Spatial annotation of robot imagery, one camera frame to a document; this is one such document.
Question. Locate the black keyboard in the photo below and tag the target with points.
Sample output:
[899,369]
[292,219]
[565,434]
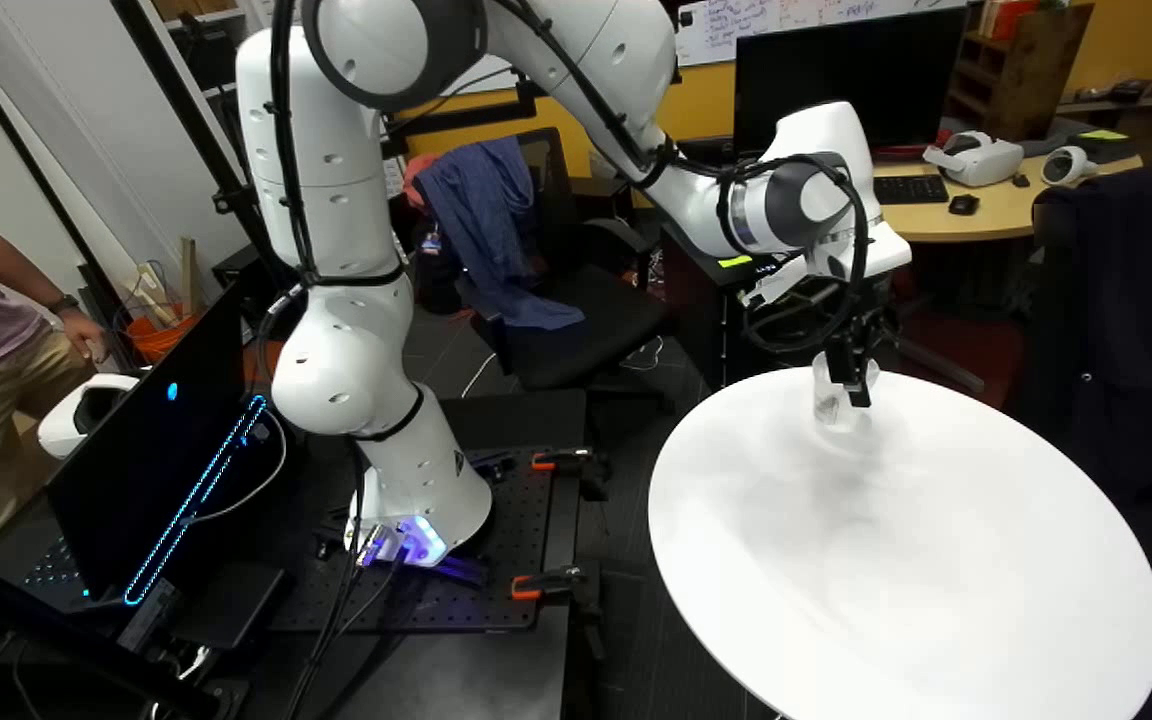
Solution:
[911,188]

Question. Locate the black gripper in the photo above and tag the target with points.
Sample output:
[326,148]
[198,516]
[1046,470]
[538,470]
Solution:
[849,348]

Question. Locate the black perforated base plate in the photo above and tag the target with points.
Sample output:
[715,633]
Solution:
[463,595]

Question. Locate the black computer monitor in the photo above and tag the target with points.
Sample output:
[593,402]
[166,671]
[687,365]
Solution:
[888,68]

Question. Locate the white VR headset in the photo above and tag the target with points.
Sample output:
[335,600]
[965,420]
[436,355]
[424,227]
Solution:
[975,159]

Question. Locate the black laptop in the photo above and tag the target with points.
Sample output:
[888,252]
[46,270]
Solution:
[179,446]

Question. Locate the round white table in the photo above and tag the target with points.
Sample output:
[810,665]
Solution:
[934,567]

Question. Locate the wooden desk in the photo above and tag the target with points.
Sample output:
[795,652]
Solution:
[1001,213]

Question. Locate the dark office chair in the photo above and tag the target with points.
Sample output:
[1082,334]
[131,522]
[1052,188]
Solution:
[1088,334]

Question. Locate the blue cloth on chair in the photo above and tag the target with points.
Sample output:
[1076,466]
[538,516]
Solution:
[482,207]

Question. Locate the orange black clamp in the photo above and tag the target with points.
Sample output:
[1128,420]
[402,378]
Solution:
[581,466]
[570,584]

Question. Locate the black office chair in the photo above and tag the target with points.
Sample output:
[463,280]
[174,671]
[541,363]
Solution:
[578,262]

